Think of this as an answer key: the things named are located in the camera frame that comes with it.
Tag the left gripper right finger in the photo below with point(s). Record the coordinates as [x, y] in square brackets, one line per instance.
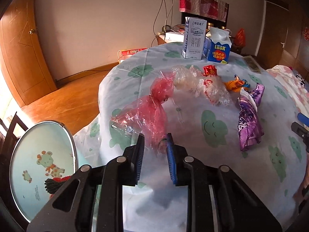
[218, 199]

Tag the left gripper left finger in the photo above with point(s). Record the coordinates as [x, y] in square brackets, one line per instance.
[92, 197]

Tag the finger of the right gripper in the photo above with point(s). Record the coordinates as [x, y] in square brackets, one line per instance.
[301, 132]
[303, 119]

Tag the purple snack wrapper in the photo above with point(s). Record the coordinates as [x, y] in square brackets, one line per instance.
[249, 127]

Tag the orange blue candy wrapper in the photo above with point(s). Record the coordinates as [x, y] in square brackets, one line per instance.
[237, 84]

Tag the clear white plastic bag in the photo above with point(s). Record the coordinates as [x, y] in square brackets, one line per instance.
[192, 80]

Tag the red crinkled wrapper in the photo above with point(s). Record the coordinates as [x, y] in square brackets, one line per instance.
[210, 71]

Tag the pink translucent plastic bag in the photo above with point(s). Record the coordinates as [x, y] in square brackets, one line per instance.
[146, 115]

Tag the black speckled foam net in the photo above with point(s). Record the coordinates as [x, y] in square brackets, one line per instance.
[52, 185]

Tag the light blue trash bin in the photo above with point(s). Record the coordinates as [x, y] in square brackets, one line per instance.
[44, 151]

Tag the person's right hand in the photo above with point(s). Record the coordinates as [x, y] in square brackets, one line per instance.
[298, 195]

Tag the pink heart patterned quilt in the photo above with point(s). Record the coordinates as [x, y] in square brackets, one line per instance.
[293, 84]

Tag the white green patterned tablecloth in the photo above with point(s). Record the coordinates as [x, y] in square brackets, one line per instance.
[273, 169]

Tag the dark wooden chair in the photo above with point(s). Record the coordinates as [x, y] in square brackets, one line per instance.
[9, 141]

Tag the orange plastic bag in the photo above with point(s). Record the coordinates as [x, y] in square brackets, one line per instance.
[240, 38]

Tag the blue gable-top milk carton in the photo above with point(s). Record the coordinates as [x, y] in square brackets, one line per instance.
[217, 45]

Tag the white tall milk carton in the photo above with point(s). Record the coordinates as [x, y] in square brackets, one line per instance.
[194, 37]

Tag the wooden door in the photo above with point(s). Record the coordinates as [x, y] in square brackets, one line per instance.
[23, 67]

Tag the red gift box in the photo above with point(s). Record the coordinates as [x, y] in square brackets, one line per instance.
[125, 54]

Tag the red pink cloth cover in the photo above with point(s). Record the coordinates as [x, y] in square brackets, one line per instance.
[213, 9]

